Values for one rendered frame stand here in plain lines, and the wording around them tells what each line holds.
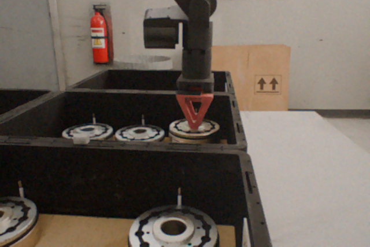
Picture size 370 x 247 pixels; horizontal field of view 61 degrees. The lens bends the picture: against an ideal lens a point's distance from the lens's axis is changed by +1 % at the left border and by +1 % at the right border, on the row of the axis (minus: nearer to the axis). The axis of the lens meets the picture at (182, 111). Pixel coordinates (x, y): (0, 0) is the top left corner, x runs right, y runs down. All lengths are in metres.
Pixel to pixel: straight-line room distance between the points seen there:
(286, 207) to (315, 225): 0.07
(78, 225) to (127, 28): 3.03
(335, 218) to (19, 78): 3.48
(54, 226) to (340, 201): 0.59
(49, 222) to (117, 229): 0.10
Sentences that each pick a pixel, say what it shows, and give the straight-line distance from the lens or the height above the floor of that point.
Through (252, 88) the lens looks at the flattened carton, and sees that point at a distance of 3.27.
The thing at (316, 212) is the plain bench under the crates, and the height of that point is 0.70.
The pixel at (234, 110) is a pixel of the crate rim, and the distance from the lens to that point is 0.58.
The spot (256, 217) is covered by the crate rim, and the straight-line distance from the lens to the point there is 0.29.
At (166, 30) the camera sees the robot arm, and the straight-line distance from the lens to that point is 0.58.
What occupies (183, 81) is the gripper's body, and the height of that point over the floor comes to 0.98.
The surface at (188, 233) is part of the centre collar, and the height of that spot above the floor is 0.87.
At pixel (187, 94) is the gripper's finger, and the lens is 0.57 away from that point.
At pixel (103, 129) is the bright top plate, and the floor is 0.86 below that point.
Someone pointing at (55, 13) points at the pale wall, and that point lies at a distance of 3.56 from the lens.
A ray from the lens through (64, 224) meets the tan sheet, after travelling 0.47.
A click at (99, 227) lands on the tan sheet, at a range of 0.45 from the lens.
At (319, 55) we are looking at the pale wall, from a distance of 3.64.
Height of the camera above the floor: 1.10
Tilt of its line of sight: 17 degrees down
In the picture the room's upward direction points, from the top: straight up
